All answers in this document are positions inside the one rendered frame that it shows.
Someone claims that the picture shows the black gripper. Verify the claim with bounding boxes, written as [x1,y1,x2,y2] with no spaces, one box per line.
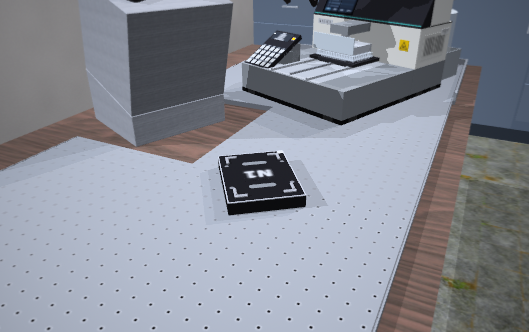
[284,0,318,7]

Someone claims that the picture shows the black flat block with white markings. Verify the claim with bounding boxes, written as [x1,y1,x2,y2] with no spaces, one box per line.
[218,150,306,215]

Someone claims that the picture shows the translucent bottle with dark grey cap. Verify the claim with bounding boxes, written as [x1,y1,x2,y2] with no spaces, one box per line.
[447,9,458,53]

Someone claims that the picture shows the white multiwell plate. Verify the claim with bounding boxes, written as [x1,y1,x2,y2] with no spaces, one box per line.
[316,49,373,62]

